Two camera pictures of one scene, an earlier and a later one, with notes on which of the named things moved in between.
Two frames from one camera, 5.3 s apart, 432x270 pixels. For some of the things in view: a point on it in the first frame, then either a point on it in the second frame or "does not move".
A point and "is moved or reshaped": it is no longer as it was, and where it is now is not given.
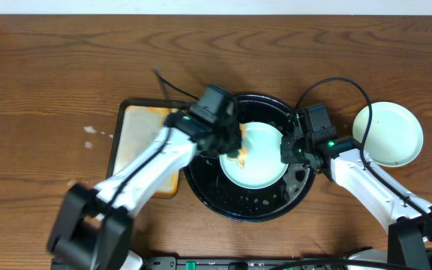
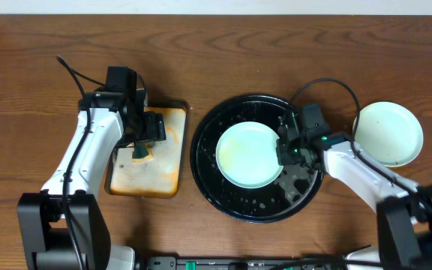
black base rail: x=259 y=263 does not move
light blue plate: x=259 y=164 does not move
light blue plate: x=394 y=136 does not move
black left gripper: x=229 y=136 -> x=150 y=133
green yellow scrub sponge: x=243 y=153 is moved or reshaped
